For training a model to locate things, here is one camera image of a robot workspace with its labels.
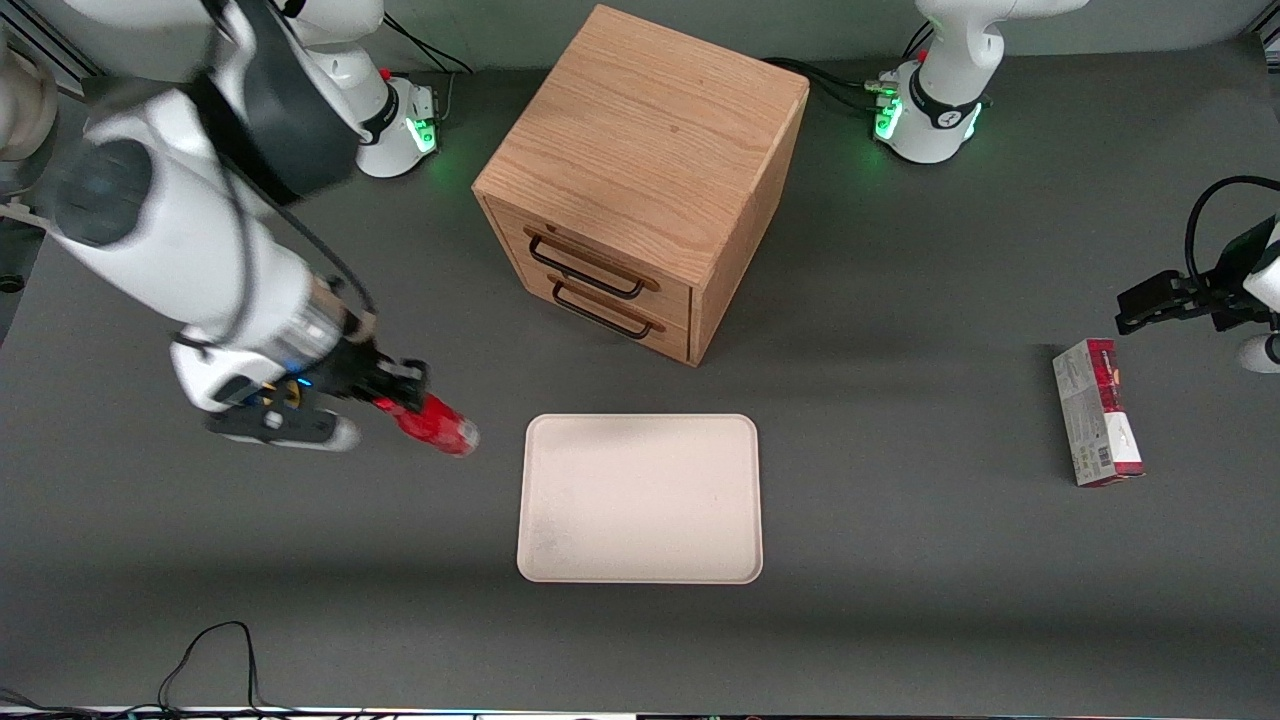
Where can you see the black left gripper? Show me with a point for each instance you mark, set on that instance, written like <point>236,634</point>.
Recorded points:
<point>1222,293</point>

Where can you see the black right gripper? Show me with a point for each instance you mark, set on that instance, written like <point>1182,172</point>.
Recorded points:
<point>357,371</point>

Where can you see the beige rectangular tray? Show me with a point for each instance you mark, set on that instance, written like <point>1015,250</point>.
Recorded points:
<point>640,500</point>

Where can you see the red coke bottle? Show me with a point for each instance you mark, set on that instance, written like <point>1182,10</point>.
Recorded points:
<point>445,425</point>

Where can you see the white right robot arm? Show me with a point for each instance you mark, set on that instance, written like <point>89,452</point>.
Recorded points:
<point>180,230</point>

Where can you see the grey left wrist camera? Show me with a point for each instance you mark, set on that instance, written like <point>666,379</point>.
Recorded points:
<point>1262,355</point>

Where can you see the grey and red carton box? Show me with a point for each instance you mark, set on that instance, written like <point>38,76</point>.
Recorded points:
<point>1098,415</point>

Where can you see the wooden drawer cabinet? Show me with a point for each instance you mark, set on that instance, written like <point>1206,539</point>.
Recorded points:
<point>650,140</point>

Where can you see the wooden drawer front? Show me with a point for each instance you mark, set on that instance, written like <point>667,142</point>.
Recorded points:
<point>672,335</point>
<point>670,290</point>

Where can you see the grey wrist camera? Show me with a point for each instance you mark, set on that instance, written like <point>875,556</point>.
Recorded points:
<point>290,428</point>
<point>1262,355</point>

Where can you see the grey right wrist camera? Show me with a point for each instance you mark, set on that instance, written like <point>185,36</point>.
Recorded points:
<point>290,428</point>

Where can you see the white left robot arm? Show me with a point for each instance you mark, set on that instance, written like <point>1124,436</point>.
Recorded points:
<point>945,90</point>

